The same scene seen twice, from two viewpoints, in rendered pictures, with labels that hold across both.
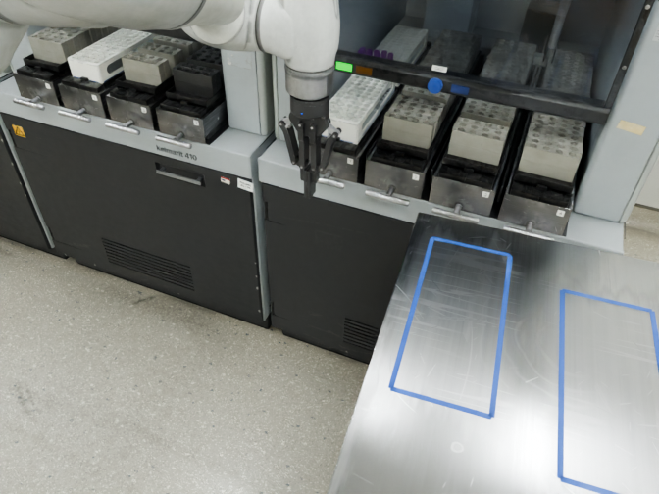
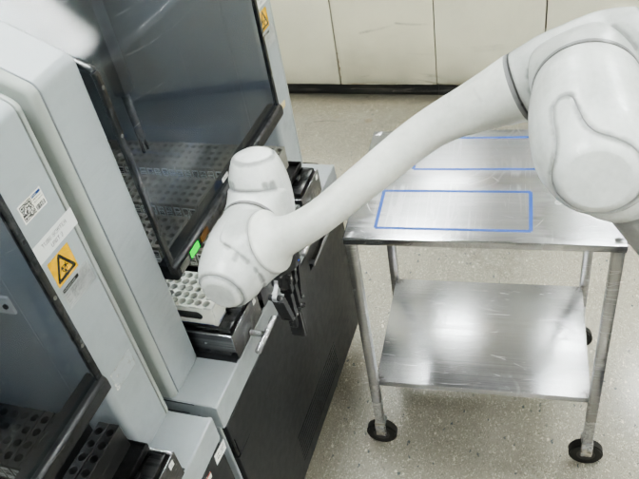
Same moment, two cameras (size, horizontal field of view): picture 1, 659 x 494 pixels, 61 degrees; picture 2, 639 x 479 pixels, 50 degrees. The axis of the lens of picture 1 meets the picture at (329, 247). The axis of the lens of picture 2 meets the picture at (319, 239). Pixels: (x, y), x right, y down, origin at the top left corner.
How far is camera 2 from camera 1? 136 cm
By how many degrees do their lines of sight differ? 62
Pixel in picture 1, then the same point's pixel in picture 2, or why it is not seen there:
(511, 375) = (496, 186)
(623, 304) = not seen: hidden behind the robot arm
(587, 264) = not seen: hidden behind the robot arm
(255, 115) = (156, 402)
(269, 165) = (223, 398)
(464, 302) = (440, 207)
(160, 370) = not seen: outside the picture
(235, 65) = (124, 380)
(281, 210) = (243, 424)
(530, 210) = (310, 193)
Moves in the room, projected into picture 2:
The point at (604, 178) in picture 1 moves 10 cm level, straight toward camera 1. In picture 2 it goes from (289, 146) to (322, 151)
